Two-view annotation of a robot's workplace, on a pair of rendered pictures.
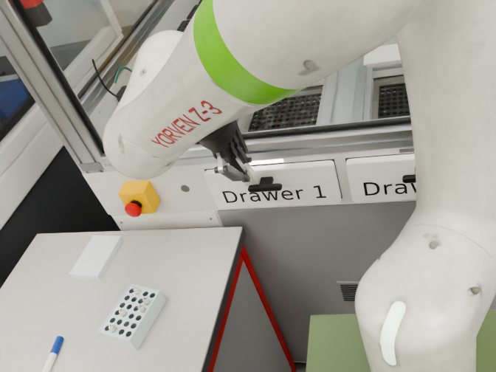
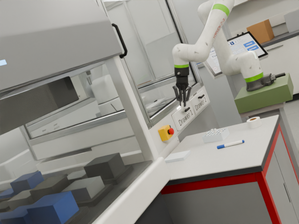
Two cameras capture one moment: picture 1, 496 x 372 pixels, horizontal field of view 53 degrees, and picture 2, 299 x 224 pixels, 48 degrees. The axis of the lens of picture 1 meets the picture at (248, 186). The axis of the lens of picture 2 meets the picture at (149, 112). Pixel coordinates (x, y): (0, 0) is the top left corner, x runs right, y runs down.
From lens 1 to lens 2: 230 cm
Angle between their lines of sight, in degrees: 80
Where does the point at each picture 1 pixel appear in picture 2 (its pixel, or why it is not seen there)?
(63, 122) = (139, 103)
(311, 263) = not seen: hidden behind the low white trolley
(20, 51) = (127, 73)
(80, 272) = (184, 154)
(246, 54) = (228, 6)
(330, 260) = not seen: hidden behind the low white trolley
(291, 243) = not seen: hidden behind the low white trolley
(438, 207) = (230, 54)
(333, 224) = (195, 129)
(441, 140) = (225, 41)
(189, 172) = (168, 118)
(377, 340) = (253, 54)
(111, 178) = (154, 130)
